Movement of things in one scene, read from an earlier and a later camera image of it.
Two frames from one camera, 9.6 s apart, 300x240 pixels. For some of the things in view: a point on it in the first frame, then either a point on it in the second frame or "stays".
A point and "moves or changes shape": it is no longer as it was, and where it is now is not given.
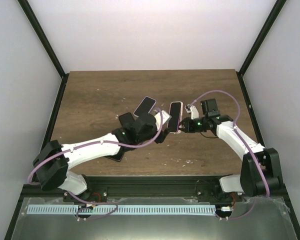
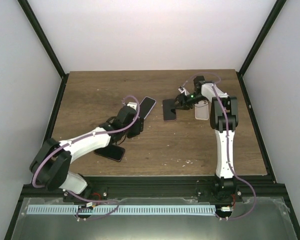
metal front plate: [266, 218] stays
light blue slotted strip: [118, 209] stays
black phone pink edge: [175, 113] → [168, 104]
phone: [145, 107] stays
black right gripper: [188, 127] → [182, 103]
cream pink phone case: [170, 106] moves or changes shape
